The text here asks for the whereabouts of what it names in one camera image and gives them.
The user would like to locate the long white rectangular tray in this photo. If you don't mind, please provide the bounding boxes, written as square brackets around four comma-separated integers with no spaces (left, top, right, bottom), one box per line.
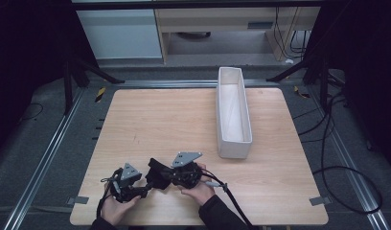
[215,66,254,160]

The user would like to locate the thin black floor cable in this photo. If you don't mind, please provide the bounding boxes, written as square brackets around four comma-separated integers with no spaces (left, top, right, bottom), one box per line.
[18,102,45,125]

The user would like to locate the black looped floor cable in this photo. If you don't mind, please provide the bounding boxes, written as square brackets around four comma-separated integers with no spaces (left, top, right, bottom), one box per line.
[311,91,383,216]

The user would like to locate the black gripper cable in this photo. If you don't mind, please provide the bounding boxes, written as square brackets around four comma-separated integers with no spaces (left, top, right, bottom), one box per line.
[201,169,255,230]
[95,176,121,222]

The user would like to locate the person's right hand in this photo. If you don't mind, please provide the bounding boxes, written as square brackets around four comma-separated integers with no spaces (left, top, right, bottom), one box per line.
[178,162,217,207]

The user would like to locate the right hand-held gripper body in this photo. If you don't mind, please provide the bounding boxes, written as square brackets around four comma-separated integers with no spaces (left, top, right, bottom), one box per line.
[170,151,204,190]

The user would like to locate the white cabinet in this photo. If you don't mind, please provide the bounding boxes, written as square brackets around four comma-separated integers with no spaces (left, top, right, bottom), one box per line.
[76,8,163,60]

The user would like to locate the black metal stand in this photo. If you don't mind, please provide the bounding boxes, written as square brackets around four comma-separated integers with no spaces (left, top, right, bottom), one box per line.
[265,47,345,110]
[62,57,127,117]

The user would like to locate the black sock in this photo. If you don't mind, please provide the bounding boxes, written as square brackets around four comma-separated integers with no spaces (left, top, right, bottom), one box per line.
[146,157,173,191]

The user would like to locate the aluminium floor rail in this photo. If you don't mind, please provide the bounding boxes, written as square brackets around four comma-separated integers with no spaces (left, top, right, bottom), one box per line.
[114,79,282,89]
[308,88,391,230]
[2,87,86,230]

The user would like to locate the hanging black desk cables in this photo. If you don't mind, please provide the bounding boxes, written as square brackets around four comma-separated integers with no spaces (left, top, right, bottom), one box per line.
[273,7,313,60]

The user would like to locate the grey tape piece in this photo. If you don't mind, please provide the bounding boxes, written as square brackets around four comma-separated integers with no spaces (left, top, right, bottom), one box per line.
[309,195,333,207]
[66,195,90,206]

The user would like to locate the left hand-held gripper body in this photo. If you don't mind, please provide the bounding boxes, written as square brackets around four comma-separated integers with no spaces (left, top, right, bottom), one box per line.
[108,162,144,203]

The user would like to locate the person's left hand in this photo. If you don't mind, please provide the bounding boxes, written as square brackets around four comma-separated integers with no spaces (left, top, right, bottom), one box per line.
[101,186,142,226]

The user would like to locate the yellow black striped floor tape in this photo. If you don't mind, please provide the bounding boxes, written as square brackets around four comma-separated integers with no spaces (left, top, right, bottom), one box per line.
[293,85,311,99]
[94,86,107,104]

